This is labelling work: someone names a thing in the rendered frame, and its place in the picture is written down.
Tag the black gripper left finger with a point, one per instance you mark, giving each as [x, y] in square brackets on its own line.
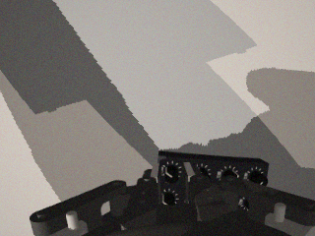
[82, 214]

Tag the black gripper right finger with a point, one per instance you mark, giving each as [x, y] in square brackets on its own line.
[287, 212]

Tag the black knob box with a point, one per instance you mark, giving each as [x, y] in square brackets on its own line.
[251, 169]

